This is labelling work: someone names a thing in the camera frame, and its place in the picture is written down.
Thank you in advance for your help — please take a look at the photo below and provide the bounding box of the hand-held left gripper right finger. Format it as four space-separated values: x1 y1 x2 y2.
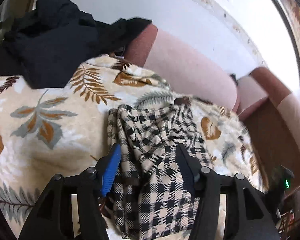
175 144 280 240

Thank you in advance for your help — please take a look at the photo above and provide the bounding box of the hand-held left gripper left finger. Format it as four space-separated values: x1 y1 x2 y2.
17 144 122 240

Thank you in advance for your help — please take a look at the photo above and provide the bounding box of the beige black checked garment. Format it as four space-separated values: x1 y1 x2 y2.
107 104 214 240

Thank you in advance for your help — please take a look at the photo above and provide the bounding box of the brown wooden nightstand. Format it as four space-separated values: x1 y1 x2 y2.
241 100 300 182

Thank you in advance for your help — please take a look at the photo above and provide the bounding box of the leaf printed blanket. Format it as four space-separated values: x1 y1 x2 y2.
0 54 270 240

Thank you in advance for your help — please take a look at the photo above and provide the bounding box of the patterned brown curtain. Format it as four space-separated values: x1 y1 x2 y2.
269 0 300 87

